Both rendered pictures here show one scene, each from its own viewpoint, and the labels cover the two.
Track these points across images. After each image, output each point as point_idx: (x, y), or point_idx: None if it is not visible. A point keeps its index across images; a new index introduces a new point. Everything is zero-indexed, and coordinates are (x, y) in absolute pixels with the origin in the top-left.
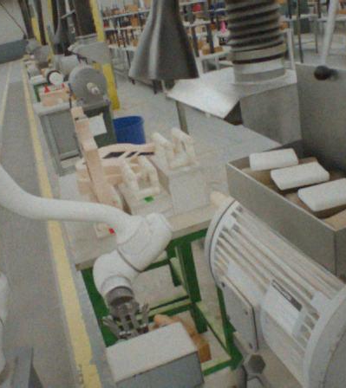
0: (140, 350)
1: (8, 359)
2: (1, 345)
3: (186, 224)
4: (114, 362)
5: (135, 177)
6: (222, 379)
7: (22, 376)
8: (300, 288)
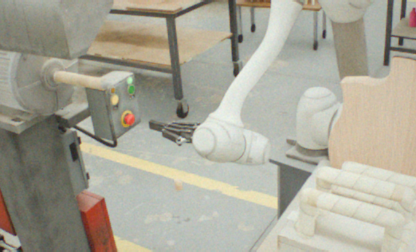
0: (113, 77)
1: (320, 159)
2: (312, 138)
3: (268, 246)
4: (121, 72)
5: None
6: (79, 109)
7: (297, 164)
8: None
